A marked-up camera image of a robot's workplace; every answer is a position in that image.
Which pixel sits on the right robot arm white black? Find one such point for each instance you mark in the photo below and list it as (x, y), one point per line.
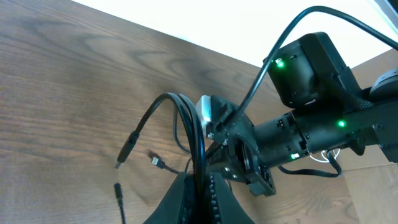
(328, 110)

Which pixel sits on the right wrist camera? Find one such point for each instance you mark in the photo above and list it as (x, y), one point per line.
(203, 108)

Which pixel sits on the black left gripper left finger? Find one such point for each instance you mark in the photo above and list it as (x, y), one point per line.
(178, 204)

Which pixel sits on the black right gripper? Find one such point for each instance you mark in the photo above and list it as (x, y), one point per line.
(234, 152)

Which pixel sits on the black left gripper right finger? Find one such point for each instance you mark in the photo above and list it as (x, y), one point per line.
(223, 205)

